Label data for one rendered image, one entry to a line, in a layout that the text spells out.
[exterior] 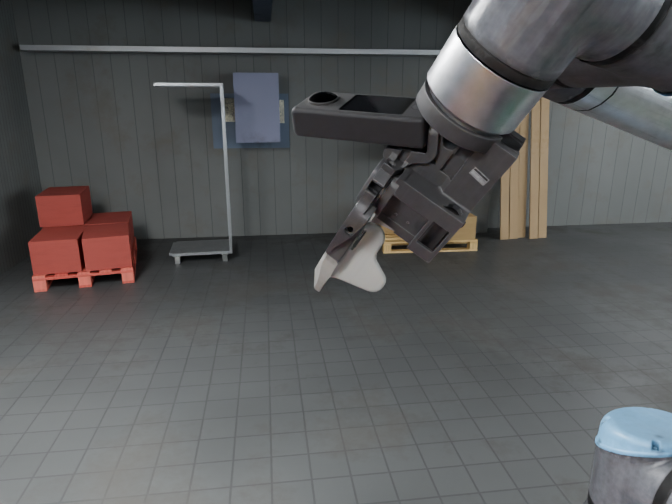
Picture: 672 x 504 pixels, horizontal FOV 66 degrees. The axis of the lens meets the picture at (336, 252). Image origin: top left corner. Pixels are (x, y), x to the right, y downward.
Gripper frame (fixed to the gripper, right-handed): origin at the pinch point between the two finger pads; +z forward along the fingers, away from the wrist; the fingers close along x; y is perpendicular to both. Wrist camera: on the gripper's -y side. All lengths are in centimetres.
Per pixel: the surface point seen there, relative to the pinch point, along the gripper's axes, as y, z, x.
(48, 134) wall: -409, 483, 362
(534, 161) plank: 120, 278, 652
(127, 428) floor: -48, 285, 71
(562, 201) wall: 203, 331, 712
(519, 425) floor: 137, 196, 172
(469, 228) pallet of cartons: 94, 336, 517
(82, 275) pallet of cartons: -213, 448, 216
